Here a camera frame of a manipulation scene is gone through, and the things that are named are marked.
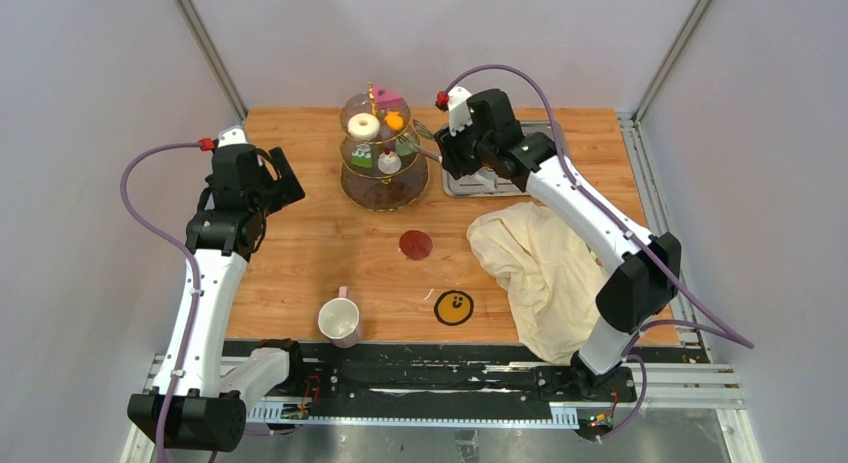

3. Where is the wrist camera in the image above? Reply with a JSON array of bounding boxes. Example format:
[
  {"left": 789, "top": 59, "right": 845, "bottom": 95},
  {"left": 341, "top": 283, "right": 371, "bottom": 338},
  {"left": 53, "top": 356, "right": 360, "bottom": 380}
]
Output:
[
  {"left": 447, "top": 86, "right": 472, "bottom": 136},
  {"left": 216, "top": 125, "right": 250, "bottom": 149}
]

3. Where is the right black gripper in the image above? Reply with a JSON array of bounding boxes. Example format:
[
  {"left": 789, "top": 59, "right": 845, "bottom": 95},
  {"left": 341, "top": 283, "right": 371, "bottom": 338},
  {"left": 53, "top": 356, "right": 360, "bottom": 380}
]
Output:
[{"left": 434, "top": 114, "right": 494, "bottom": 181}]

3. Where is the red round coaster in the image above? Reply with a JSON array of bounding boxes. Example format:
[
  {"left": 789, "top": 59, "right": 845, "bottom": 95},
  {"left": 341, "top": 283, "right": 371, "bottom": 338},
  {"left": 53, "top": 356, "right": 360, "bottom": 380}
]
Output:
[{"left": 398, "top": 230, "right": 434, "bottom": 261}]

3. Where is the three-tier glass cake stand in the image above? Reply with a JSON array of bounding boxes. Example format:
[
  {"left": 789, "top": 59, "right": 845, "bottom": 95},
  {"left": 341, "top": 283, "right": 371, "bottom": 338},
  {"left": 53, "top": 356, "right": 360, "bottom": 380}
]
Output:
[{"left": 339, "top": 83, "right": 429, "bottom": 211}]

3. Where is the purple cable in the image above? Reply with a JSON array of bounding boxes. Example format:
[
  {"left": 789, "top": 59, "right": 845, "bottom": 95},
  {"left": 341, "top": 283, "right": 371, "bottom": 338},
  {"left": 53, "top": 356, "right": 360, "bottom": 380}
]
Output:
[
  {"left": 119, "top": 138, "right": 306, "bottom": 463},
  {"left": 435, "top": 64, "right": 756, "bottom": 443}
]

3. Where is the metal baking tray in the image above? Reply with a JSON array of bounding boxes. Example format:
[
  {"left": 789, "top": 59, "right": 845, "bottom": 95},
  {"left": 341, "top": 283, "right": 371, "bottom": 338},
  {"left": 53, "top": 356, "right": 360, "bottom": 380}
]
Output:
[{"left": 441, "top": 120, "right": 565, "bottom": 198}]

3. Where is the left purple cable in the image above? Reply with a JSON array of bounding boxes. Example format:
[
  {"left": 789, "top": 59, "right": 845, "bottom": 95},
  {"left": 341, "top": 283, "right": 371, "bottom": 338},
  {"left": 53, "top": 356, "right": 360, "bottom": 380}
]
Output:
[{"left": 119, "top": 138, "right": 306, "bottom": 463}]

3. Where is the pink mug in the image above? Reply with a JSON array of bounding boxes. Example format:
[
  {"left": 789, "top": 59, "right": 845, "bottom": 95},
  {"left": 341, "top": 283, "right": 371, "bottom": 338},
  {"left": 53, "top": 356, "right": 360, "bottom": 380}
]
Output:
[{"left": 317, "top": 286, "right": 364, "bottom": 348}]

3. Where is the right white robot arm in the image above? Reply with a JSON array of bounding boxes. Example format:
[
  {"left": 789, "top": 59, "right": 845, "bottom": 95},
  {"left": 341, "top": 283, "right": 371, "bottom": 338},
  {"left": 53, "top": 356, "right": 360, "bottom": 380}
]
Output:
[{"left": 435, "top": 87, "right": 682, "bottom": 400}]

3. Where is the white ring donut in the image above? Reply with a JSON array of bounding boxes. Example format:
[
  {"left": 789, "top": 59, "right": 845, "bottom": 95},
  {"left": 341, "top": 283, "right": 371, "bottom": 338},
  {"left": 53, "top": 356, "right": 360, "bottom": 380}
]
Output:
[{"left": 346, "top": 112, "right": 381, "bottom": 142}]

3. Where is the green cake slice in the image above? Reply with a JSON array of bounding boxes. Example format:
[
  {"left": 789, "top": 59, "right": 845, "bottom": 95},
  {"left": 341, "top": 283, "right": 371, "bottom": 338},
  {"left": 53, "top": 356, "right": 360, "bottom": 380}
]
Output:
[{"left": 350, "top": 144, "right": 373, "bottom": 169}]

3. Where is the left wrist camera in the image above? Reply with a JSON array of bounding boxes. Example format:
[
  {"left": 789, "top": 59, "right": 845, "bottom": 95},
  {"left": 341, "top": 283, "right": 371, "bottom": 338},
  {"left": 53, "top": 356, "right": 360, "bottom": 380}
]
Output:
[{"left": 216, "top": 125, "right": 250, "bottom": 149}]

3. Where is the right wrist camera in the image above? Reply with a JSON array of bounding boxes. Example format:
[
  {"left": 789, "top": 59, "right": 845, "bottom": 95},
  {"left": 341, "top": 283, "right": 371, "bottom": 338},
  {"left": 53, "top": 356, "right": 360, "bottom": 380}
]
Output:
[{"left": 447, "top": 86, "right": 472, "bottom": 136}]

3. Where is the orange pastry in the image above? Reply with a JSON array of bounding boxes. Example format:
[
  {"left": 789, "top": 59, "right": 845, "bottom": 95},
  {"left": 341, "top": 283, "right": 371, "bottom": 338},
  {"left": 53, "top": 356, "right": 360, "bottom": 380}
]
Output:
[{"left": 383, "top": 110, "right": 406, "bottom": 132}]

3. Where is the cream cloth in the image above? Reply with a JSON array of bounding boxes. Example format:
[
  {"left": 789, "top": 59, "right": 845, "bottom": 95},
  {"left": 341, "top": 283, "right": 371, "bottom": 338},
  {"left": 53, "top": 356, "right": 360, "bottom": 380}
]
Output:
[{"left": 466, "top": 202, "right": 608, "bottom": 366}]

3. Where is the green cupcake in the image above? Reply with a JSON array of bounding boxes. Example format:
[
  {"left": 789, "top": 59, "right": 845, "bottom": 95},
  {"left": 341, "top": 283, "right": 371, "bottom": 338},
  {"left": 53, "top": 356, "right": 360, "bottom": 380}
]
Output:
[{"left": 395, "top": 135, "right": 419, "bottom": 157}]

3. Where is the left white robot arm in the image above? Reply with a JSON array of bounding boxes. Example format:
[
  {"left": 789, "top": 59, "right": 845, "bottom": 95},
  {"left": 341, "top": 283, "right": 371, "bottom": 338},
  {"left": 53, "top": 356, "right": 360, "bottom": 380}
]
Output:
[{"left": 120, "top": 140, "right": 307, "bottom": 462}]

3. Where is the white cupcake with cherry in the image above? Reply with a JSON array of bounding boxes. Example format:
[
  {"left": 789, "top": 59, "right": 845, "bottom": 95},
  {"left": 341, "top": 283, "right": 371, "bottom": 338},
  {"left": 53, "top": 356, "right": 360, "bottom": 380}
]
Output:
[{"left": 377, "top": 151, "right": 403, "bottom": 175}]

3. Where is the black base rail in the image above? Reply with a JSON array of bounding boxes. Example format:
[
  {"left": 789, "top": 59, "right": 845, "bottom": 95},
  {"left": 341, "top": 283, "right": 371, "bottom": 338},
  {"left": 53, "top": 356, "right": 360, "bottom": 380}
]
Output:
[{"left": 268, "top": 342, "right": 638, "bottom": 421}]

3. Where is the yellow smiley coaster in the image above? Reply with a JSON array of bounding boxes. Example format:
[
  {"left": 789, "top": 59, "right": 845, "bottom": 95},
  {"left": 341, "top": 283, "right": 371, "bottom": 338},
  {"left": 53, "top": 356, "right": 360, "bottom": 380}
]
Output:
[{"left": 434, "top": 290, "right": 474, "bottom": 326}]

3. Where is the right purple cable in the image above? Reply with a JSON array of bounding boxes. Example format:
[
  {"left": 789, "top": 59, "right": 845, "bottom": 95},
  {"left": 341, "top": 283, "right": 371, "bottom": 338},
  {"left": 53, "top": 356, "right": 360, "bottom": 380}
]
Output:
[{"left": 435, "top": 64, "right": 756, "bottom": 443}]

